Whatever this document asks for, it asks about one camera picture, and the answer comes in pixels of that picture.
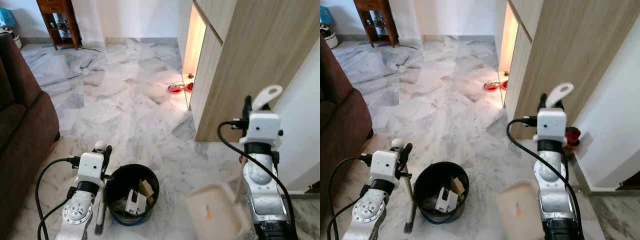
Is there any beige hand broom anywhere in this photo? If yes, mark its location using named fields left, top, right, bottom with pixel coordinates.
left=93, top=140, right=109, bottom=237
left=390, top=138, right=417, bottom=234

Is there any beige plastic dustpan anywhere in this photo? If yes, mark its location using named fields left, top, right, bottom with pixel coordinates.
left=496, top=82, right=575, bottom=240
left=186, top=85, right=284, bottom=240

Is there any black round rubbish bin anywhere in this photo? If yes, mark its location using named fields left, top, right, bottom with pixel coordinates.
left=103, top=163, right=160, bottom=227
left=413, top=161, right=471, bottom=224

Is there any red plastic item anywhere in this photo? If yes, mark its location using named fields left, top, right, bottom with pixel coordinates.
left=565, top=126, right=582, bottom=152

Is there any white cardboard box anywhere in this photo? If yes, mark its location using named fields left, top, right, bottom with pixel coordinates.
left=435, top=186, right=458, bottom=213
left=124, top=189, right=147, bottom=216

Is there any light wood cabinet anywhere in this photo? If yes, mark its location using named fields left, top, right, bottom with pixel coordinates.
left=494, top=0, right=640, bottom=141
left=177, top=0, right=321, bottom=143

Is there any brown fabric sofa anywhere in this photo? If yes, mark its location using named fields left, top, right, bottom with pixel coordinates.
left=320, top=35, right=374, bottom=223
left=0, top=32, right=61, bottom=238

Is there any white round appliance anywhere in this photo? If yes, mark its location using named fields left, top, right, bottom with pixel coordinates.
left=320, top=22, right=339, bottom=49
left=0, top=25, right=23, bottom=50

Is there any dark wooden side table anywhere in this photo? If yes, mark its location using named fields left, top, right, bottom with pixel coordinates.
left=353, top=0, right=400, bottom=48
left=36, top=0, right=83, bottom=51

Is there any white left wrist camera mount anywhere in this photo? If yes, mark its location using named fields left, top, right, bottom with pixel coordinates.
left=369, top=149, right=400, bottom=182
left=76, top=152, right=105, bottom=185

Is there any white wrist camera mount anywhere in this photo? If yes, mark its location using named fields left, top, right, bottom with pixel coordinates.
left=76, top=152, right=105, bottom=185
left=239, top=111, right=282, bottom=147
left=369, top=149, right=400, bottom=182
left=533, top=107, right=568, bottom=144

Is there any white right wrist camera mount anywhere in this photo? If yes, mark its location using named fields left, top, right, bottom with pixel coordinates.
left=533, top=107, right=568, bottom=144
left=239, top=111, right=282, bottom=147

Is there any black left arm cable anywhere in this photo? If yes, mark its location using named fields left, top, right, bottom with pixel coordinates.
left=327, top=155, right=373, bottom=240
left=34, top=156, right=81, bottom=240

